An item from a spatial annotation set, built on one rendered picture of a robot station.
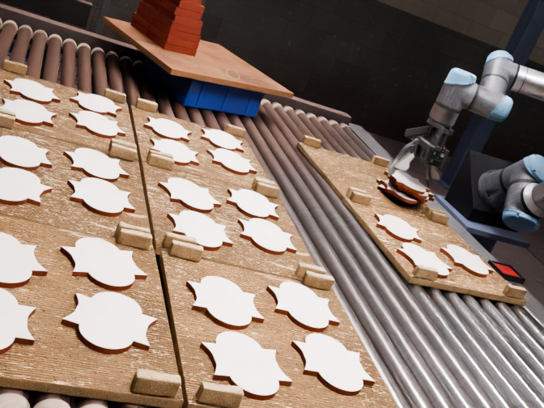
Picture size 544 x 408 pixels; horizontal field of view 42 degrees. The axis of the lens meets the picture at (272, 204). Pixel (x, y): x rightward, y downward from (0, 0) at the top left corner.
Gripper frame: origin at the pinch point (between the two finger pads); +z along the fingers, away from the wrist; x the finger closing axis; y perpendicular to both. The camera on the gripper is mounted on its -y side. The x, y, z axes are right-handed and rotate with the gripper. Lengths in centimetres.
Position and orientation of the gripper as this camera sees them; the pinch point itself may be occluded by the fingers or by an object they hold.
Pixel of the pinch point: (406, 180)
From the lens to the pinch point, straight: 215.0
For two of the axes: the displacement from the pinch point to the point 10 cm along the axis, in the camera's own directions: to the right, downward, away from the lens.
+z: -3.6, 8.7, 3.4
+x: 8.8, 1.8, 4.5
